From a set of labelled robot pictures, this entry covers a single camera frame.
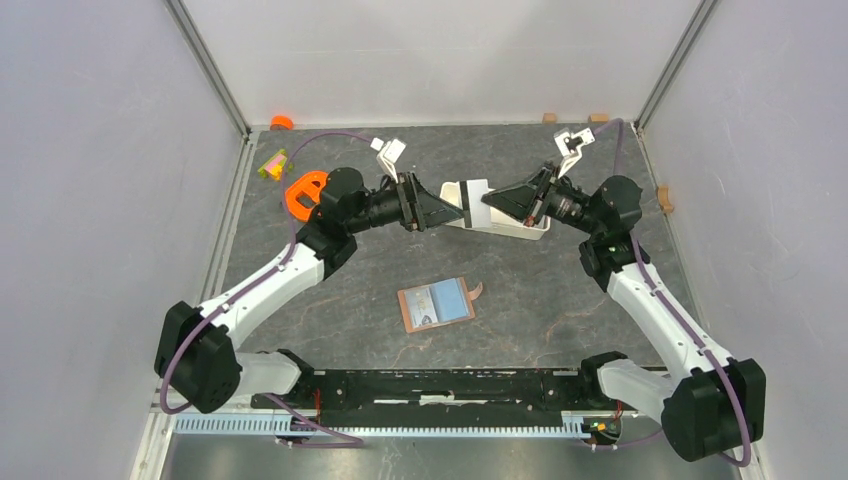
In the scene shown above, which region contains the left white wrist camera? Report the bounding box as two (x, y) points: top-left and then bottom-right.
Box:
(370, 137), (406, 183)

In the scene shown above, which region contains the blue toothed cable rail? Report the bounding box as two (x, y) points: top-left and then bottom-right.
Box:
(173, 413), (591, 439)

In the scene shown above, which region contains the brown leather card holder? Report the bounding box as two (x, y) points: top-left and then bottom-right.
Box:
(397, 277), (484, 334)

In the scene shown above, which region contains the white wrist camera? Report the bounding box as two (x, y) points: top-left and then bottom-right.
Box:
(554, 128), (595, 178)
(370, 137), (406, 183)

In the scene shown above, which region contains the orange round cap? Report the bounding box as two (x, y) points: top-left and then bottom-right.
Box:
(269, 115), (294, 131)

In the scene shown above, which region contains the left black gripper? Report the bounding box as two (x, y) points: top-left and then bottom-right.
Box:
(346, 171), (465, 234)

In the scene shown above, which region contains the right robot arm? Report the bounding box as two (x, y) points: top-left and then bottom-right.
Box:
(481, 163), (767, 468)

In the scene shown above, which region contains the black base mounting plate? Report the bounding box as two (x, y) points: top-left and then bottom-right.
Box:
(281, 368), (630, 428)

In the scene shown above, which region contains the colourful toy brick stack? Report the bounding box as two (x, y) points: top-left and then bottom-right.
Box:
(257, 149), (293, 182)

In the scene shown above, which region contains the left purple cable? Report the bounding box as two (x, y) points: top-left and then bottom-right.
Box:
(158, 131), (379, 450)

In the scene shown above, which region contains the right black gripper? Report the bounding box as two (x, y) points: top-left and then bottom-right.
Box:
(482, 161), (603, 237)

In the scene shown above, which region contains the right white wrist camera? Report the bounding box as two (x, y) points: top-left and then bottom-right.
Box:
(554, 128), (595, 178)

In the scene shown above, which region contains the orange letter-shaped plastic piece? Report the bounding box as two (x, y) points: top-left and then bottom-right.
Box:
(284, 170), (329, 222)

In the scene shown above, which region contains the curved wooden piece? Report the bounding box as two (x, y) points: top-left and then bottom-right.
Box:
(656, 185), (675, 215)

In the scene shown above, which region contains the white card with black stripe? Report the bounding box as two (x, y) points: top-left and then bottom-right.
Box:
(459, 179), (492, 229)

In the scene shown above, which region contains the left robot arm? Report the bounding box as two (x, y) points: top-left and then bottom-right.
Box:
(154, 167), (463, 414)

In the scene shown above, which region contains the white plastic tray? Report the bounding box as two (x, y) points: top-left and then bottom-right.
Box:
(440, 181), (551, 240)

